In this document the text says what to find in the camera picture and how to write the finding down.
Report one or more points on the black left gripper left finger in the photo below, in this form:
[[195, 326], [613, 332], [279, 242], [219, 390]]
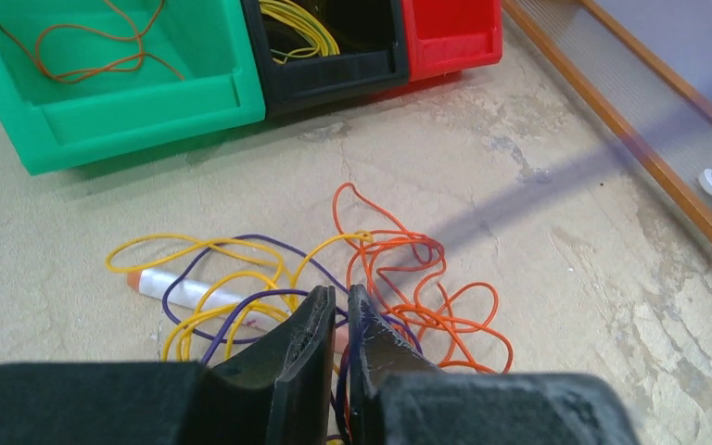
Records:
[[276, 391]]

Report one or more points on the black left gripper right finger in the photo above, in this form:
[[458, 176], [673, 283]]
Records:
[[397, 396]]

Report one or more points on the white orange marker pen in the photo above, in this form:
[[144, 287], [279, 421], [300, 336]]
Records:
[[154, 282]]

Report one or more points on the black plastic bin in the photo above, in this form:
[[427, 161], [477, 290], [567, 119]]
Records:
[[372, 54]]

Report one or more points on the red plastic bin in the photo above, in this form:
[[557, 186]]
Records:
[[447, 36]]

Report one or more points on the green plastic bin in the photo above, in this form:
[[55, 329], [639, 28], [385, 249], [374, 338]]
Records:
[[82, 81]]

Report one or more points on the wooden rack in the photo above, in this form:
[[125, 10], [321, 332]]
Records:
[[663, 119]]

